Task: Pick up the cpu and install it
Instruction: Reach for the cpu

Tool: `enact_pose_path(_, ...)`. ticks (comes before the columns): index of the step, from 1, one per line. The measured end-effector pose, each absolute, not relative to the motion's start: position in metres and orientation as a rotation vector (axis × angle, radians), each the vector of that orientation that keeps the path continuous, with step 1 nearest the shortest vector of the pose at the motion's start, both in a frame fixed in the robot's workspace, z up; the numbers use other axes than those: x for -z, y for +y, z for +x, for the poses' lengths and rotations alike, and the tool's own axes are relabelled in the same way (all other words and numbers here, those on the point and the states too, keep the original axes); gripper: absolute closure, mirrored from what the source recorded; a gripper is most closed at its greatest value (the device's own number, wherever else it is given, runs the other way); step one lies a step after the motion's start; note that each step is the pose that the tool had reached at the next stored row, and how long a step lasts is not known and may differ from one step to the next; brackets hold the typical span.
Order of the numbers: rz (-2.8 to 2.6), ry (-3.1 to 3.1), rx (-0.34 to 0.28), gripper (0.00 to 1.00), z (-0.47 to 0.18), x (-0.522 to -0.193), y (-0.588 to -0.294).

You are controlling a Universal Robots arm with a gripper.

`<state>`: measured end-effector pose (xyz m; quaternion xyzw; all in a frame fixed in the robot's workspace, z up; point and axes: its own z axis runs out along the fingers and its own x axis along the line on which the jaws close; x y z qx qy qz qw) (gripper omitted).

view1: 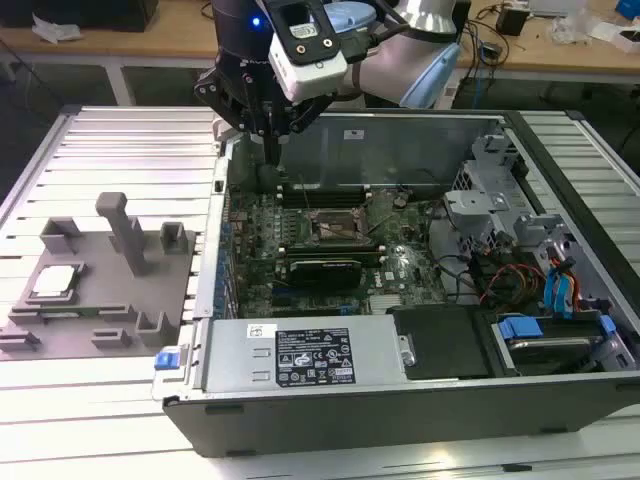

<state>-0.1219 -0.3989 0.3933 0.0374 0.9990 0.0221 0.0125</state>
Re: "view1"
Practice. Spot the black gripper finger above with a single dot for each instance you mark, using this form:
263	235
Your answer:
310	112
215	90

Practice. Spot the silver CPU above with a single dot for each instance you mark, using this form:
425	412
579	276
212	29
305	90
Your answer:
55	282

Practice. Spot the CPU socket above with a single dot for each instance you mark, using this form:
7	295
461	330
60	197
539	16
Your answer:
335	227

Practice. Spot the wooden desk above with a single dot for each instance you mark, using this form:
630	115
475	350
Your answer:
175	42

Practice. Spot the round coin cell battery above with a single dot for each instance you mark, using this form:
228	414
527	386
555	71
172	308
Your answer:
400	201

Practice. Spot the RAM stick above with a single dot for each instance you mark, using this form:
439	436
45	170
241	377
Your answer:
330	257

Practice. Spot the green motherboard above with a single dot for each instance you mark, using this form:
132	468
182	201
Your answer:
415	225

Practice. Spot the large black box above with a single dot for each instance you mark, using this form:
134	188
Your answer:
75	12

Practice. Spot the black graphics card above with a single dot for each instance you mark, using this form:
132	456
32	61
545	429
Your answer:
325	274

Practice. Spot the white crumpled plastic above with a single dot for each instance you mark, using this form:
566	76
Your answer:
55	31

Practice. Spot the grey metal drive cage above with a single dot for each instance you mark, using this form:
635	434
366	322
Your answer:
472	200

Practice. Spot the small black adapter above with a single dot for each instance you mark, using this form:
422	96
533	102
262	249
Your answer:
492	51

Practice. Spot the silver chipset heatsink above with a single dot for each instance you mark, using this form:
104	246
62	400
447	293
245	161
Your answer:
385	304

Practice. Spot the small black box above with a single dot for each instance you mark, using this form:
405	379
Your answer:
512	22

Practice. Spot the grey parts rack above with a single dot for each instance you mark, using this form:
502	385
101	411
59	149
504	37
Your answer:
100	300

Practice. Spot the grey power supply unit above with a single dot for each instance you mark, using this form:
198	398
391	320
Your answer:
235	350

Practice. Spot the black plastic cover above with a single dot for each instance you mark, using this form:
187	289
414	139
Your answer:
440	345

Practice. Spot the clear plastic bag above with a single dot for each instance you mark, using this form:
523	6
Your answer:
570	27

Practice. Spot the blue case latch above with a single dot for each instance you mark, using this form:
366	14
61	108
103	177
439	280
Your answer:
167	361

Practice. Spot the hard disk blue carrier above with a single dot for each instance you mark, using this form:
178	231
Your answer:
521	327

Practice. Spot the black PC case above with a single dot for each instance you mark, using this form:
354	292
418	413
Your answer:
400	425

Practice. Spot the blue box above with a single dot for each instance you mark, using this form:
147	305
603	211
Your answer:
630	9

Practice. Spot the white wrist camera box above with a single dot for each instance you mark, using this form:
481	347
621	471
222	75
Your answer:
310	75

